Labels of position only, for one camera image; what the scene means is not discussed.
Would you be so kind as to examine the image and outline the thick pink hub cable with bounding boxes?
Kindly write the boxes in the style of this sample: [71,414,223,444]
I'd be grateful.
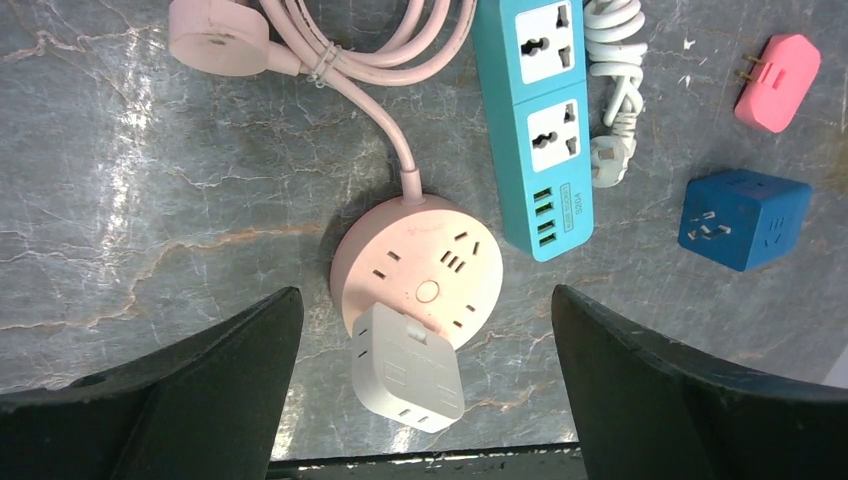
[167,0,478,207]

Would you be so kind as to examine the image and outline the white coiled power cord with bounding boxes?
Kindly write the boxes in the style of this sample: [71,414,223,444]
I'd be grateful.
[582,0,649,190]

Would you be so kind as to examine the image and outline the pink plug adapter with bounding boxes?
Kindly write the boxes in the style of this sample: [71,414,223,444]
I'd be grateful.
[734,34,821,134]

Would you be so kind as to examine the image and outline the teal power strip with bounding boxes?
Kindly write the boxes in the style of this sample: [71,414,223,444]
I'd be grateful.
[472,0,594,262]

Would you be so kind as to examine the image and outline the dark blue cube socket adapter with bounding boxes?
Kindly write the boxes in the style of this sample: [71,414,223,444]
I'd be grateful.
[678,169,813,272]

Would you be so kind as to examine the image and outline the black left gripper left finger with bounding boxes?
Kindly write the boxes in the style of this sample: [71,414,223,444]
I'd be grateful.
[1,287,304,479]

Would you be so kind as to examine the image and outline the round pink socket hub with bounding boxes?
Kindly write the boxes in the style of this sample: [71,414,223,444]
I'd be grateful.
[329,195,504,349]

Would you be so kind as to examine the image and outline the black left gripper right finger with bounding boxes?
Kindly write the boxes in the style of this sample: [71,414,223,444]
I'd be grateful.
[551,285,847,479]

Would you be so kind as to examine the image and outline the white square plug adapter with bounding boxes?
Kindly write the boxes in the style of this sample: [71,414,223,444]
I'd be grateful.
[351,303,465,433]

